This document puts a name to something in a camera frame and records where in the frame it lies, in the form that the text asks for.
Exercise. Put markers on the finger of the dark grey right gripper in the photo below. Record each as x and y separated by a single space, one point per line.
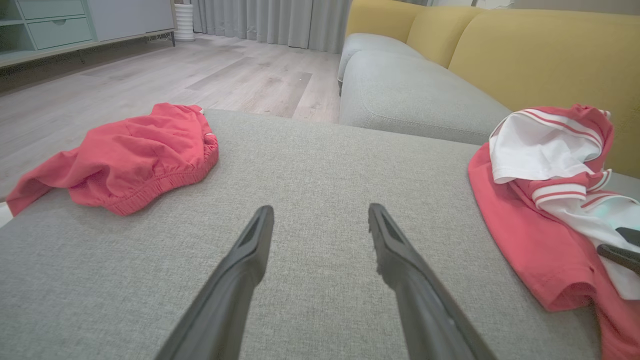
631 235
620 256

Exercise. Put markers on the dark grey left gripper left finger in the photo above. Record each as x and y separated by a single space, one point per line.
230 295

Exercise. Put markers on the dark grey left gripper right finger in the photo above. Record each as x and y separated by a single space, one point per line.
420 300

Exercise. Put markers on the red white striped shirt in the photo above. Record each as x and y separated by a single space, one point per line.
540 240

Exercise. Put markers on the red shorts with white stripe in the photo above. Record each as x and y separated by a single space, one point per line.
135 155

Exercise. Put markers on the yellow sofa back cushion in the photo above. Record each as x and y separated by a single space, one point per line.
380 17
540 60
440 32

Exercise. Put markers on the grey sofa seat cushion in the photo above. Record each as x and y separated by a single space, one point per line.
367 45
415 95

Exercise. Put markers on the white ribbed vase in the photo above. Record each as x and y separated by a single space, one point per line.
184 22

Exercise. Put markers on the grey pleated curtain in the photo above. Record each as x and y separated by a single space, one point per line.
280 22

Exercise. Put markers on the pale green white cabinet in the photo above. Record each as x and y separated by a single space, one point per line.
60 25

